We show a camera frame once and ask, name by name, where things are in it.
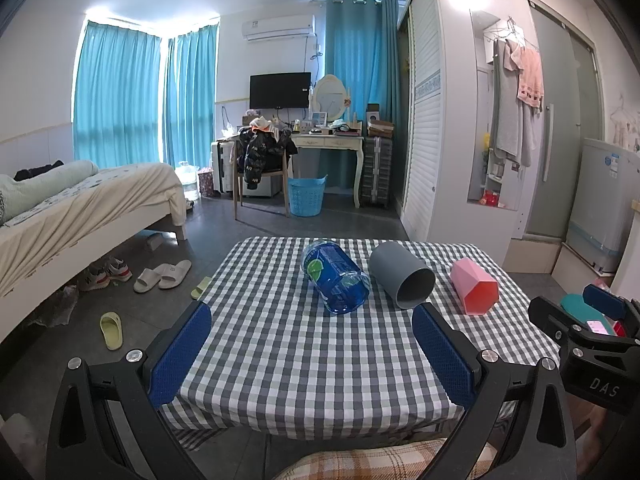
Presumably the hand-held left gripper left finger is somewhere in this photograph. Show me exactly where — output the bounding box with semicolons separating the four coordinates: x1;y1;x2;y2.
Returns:
44;301;213;480

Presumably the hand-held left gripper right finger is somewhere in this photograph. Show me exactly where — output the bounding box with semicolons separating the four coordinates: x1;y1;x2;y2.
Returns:
411;304;584;480

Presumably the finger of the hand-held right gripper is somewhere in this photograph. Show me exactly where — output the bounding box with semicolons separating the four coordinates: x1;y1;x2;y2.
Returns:
527;296;585;347
582;283;640;322

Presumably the person's right forearm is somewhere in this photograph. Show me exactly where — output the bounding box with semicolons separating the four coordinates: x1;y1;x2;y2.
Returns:
570;400;640;480

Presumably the pink faceted cup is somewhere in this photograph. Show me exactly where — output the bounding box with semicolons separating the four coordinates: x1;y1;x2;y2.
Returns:
450;258;500;316

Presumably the grey cup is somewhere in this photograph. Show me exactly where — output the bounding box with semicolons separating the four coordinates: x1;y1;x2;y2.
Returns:
369;241;436;310

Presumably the blue transparent cup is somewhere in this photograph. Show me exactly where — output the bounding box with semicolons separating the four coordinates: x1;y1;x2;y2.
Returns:
302;239;372;317

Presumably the teal oval pad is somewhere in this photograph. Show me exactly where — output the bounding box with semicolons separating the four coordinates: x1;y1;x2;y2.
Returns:
560;293;608;328

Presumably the white slipper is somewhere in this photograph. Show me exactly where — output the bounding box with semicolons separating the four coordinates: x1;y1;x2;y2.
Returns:
133;266;166;294
159;260;193;289

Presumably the white washing machine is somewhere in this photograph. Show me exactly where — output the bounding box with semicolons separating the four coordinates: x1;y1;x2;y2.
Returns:
567;137;640;273

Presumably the pair of white sneakers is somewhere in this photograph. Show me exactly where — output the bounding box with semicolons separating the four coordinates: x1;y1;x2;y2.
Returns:
77;257;133;292

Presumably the grey checkered tablecloth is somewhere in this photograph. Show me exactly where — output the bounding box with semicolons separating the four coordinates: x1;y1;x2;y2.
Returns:
159;236;561;448

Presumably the clear plastic bag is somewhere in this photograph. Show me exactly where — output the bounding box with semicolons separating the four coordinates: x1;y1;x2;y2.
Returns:
35;285;81;331

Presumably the plaid seat cushion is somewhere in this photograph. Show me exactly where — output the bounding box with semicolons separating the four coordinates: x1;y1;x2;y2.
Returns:
272;437;451;480

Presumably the bed with beige sheet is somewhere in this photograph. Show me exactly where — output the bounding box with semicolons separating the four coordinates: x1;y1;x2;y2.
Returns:
0;160;188;346

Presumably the clear water jug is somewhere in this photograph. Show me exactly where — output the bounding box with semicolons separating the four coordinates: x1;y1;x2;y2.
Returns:
179;160;201;201

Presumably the frosted glass door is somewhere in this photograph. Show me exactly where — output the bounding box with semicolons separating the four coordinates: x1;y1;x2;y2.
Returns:
522;0;603;241

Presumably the white bag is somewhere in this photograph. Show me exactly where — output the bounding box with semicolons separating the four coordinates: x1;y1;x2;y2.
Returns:
0;412;46;480

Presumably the wooden chair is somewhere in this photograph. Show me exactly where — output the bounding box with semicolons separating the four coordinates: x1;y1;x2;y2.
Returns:
232;150;293;220

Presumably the white suitcase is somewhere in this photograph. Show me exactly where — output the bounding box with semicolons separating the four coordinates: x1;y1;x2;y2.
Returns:
210;140;236;193

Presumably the silver suitcase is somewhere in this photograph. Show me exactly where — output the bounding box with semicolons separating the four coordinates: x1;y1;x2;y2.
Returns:
361;136;393;206

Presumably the blue laundry basket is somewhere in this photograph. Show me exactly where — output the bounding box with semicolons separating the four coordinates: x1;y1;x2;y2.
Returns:
287;176;328;217

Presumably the grey hanging towel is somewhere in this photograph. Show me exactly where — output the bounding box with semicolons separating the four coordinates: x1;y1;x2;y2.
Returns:
492;37;523;163

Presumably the white wardrobe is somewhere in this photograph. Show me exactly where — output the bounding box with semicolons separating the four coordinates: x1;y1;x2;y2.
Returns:
397;0;526;256

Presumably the dark jacket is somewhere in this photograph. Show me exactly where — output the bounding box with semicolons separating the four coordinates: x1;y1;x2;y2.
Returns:
236;127;298;188

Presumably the pale green quilt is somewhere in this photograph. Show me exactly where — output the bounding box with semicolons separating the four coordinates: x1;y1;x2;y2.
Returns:
0;160;99;222

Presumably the pink hanging towel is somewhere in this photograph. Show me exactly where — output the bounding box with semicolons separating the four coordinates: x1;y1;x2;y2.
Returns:
517;47;545;111

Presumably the dark cloth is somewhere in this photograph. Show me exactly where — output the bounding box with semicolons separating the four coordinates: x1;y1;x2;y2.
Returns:
14;160;65;182

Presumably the cream dressing table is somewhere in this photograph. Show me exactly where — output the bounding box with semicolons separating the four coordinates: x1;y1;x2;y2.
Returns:
290;132;365;209

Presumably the teal curtain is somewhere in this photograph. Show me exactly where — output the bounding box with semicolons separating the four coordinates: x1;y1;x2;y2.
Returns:
326;0;403;201
73;20;163;168
162;25;220;171

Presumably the black television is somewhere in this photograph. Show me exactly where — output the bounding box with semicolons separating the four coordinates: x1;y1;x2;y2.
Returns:
249;72;312;109

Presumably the oval mirror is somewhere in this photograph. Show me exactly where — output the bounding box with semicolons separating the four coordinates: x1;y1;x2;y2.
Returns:
309;74;351;123

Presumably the white air conditioner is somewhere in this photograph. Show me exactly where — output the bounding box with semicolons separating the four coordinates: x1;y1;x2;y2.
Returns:
241;16;316;42

